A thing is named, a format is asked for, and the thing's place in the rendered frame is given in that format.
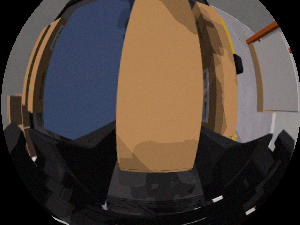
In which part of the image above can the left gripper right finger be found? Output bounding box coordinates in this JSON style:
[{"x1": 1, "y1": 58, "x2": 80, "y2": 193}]
[{"x1": 194, "y1": 125, "x2": 273, "y2": 202}]

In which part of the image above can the brown cardboard carton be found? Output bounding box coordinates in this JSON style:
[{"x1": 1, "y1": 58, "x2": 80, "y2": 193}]
[
  {"x1": 116, "y1": 0, "x2": 203, "y2": 173},
  {"x1": 192, "y1": 2, "x2": 238, "y2": 138},
  {"x1": 28, "y1": 17, "x2": 67, "y2": 113},
  {"x1": 22, "y1": 24, "x2": 51, "y2": 106}
]

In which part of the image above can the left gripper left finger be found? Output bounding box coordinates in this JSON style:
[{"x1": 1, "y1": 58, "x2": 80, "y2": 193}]
[{"x1": 29, "y1": 120, "x2": 117, "y2": 205}]

